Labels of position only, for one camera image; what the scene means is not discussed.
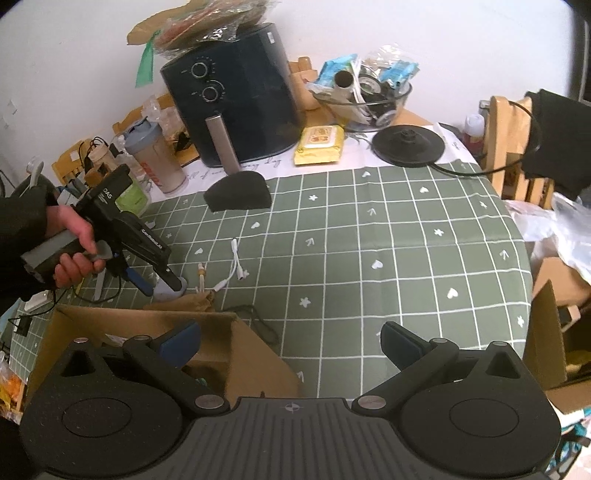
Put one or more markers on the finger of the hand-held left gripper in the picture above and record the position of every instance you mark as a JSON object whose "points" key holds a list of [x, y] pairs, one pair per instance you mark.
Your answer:
{"points": [[173, 282], [142, 285]]}

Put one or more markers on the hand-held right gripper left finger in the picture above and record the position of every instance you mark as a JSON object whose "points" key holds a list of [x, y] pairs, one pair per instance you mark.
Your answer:
{"points": [[181, 345]]}

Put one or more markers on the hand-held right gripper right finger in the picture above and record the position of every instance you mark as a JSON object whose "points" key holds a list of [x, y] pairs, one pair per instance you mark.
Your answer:
{"points": [[398, 345]]}

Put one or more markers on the black semicircular foam pad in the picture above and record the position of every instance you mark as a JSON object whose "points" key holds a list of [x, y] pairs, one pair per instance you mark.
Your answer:
{"points": [[240, 191]]}

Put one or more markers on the person's left forearm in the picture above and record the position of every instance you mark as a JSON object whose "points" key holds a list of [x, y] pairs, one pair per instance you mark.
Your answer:
{"points": [[21, 221]]}

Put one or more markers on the person's left hand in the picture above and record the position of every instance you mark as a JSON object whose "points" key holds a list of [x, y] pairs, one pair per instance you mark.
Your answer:
{"points": [[69, 221]]}

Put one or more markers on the green label jar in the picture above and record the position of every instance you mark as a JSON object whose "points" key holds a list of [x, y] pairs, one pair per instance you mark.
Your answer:
{"points": [[135, 198]]}

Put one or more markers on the grey lid shaker bottle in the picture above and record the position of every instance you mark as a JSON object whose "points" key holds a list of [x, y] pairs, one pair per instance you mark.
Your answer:
{"points": [[159, 159]]}

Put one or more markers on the green checked tablecloth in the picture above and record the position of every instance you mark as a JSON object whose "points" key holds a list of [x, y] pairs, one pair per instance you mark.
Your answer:
{"points": [[392, 258]]}

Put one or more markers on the light wooden chair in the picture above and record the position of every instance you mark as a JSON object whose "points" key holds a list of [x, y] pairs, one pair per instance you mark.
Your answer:
{"points": [[302, 83], [152, 108], [503, 143], [69, 159]]}

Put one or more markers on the white small box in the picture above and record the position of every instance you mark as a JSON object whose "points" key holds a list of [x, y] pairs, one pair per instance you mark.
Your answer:
{"points": [[38, 301]]}

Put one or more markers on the small brown cardboard box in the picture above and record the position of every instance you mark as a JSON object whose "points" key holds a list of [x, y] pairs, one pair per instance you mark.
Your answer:
{"points": [[549, 341]]}

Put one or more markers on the dark blue air fryer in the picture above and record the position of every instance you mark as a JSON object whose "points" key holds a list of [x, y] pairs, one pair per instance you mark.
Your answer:
{"points": [[240, 101]]}

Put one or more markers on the green ribbon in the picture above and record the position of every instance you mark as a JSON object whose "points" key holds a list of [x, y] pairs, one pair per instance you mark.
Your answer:
{"points": [[146, 64]]}

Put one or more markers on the white printed table cover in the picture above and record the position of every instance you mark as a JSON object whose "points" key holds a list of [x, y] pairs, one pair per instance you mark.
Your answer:
{"points": [[360, 157]]}

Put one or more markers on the black round kettle base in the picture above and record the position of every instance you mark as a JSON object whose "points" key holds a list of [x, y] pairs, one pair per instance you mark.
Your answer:
{"points": [[408, 145]]}

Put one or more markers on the yellow wet wipes pack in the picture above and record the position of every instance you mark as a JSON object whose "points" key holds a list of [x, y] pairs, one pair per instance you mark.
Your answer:
{"points": [[319, 145]]}

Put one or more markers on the clear plastic bag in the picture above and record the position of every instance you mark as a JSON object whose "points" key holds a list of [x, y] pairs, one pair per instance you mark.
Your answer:
{"points": [[563, 230]]}

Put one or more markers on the bag of brown flat discs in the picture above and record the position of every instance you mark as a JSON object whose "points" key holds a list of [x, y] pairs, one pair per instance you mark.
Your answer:
{"points": [[212, 23]]}

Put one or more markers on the clear glass bowl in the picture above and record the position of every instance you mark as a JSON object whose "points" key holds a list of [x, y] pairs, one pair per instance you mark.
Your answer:
{"points": [[369, 113]]}

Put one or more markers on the cardboard tube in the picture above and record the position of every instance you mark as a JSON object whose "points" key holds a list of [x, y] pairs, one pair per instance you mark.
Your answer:
{"points": [[344, 79]]}

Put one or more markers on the blue snack packet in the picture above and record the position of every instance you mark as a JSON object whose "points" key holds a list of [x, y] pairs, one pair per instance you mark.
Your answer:
{"points": [[337, 69], [399, 73]]}

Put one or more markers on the black cloth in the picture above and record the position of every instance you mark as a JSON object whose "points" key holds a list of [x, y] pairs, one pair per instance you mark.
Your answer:
{"points": [[563, 138]]}

